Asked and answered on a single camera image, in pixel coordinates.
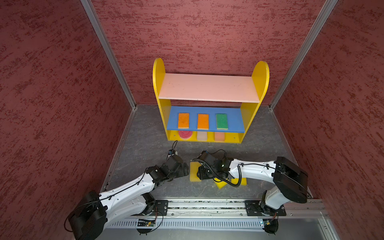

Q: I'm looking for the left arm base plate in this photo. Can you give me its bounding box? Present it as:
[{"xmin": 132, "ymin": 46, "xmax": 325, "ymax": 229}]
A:
[{"xmin": 142, "ymin": 200, "xmax": 169, "ymax": 216}]

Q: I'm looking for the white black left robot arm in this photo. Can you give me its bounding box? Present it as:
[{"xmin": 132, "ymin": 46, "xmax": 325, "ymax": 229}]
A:
[{"xmin": 64, "ymin": 154, "xmax": 189, "ymax": 240}]

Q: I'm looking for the bright yellow diamond sponge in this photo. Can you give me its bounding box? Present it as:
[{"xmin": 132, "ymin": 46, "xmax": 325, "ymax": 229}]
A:
[{"xmin": 214, "ymin": 178, "xmax": 228, "ymax": 190}]

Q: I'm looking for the peach orange sponge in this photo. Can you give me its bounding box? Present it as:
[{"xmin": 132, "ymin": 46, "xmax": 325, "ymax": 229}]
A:
[{"xmin": 214, "ymin": 132, "xmax": 226, "ymax": 142}]

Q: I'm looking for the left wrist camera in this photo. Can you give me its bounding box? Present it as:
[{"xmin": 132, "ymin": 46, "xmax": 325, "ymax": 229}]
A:
[{"xmin": 168, "ymin": 149, "xmax": 178, "ymax": 157}]

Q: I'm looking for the right circuit board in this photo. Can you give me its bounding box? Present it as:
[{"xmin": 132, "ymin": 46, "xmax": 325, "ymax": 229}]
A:
[{"xmin": 263, "ymin": 219, "xmax": 278, "ymax": 229}]

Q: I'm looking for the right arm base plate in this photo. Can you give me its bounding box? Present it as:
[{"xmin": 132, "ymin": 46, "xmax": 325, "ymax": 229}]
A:
[{"xmin": 245, "ymin": 200, "xmax": 287, "ymax": 217}]

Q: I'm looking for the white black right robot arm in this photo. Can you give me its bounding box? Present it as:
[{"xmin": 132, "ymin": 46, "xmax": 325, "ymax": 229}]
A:
[{"xmin": 190, "ymin": 151, "xmax": 309, "ymax": 216}]

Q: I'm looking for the aluminium mounting rail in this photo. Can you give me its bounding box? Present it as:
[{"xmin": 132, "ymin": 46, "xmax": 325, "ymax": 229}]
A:
[{"xmin": 85, "ymin": 197, "xmax": 329, "ymax": 219}]

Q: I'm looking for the circuit board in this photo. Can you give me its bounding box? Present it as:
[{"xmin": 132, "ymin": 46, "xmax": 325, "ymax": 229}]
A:
[
  {"xmin": 137, "ymin": 219, "xmax": 157, "ymax": 228},
  {"xmin": 263, "ymin": 219, "xmax": 278, "ymax": 229}
]

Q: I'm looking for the left circuit board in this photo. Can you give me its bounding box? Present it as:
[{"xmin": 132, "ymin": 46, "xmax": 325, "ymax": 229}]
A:
[{"xmin": 137, "ymin": 219, "xmax": 157, "ymax": 228}]

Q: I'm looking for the white sponge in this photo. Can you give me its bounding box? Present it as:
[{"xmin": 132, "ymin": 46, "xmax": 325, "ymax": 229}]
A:
[{"xmin": 197, "ymin": 132, "xmax": 208, "ymax": 142}]

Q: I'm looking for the green yellow scouring sponge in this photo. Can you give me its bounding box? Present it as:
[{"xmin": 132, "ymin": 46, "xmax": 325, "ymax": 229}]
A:
[{"xmin": 216, "ymin": 114, "xmax": 229, "ymax": 130}]

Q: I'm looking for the round pink smiley sponge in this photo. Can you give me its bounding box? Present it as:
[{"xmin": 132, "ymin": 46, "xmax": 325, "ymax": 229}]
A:
[{"xmin": 178, "ymin": 131, "xmax": 193, "ymax": 140}]

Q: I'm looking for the bright yellow square sponge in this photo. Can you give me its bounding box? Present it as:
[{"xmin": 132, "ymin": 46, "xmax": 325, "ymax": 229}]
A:
[{"xmin": 231, "ymin": 178, "xmax": 247, "ymax": 186}]

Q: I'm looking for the yellow shelf with coloured boards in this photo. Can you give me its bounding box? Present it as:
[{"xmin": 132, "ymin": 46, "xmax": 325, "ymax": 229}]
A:
[{"xmin": 153, "ymin": 58, "xmax": 270, "ymax": 144}]

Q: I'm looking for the pale yellow sponge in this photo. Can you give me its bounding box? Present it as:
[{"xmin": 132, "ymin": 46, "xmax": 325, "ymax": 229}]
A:
[{"xmin": 189, "ymin": 162, "xmax": 202, "ymax": 183}]

